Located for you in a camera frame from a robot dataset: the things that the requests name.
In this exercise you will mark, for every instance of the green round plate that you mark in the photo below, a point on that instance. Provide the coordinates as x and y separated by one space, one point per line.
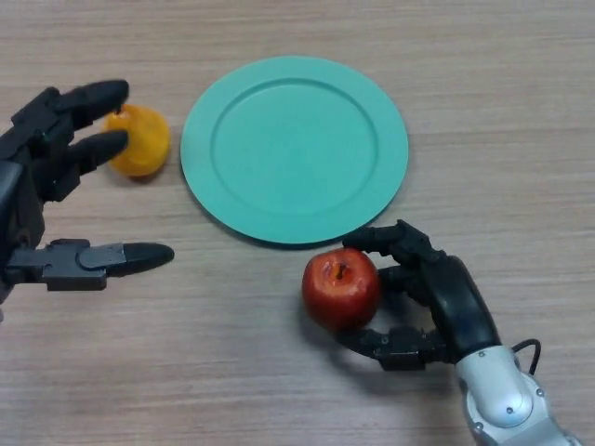
295 153

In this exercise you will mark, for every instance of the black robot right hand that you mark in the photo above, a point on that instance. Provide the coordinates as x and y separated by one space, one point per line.
460 306

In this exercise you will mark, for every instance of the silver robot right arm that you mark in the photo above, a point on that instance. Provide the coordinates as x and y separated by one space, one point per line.
506 399

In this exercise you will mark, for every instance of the red apple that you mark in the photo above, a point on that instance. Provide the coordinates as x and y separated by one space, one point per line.
339 292

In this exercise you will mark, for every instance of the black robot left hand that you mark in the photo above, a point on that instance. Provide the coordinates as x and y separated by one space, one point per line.
23 186

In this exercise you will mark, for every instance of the yellow pear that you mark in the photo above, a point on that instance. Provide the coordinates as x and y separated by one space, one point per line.
144 144

